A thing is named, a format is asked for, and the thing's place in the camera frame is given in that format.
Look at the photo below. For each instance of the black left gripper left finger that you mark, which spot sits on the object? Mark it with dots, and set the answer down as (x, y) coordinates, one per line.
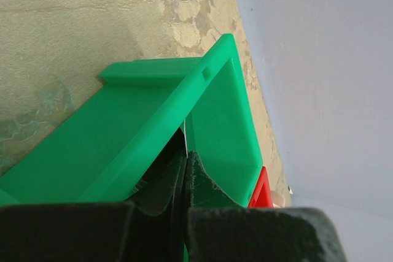
(145, 227)

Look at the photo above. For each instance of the black VIP card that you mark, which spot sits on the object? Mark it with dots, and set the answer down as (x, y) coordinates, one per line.
(185, 138)

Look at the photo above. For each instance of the red plastic bin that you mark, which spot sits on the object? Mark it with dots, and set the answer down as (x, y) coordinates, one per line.
(261, 196)

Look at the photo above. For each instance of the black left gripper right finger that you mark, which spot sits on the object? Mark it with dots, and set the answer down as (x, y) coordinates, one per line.
(219, 229)

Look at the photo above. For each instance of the pink cylindrical handle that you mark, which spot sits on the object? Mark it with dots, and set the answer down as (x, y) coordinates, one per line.
(278, 200)

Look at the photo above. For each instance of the green plastic bin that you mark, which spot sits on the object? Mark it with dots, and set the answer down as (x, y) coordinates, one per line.
(102, 150)

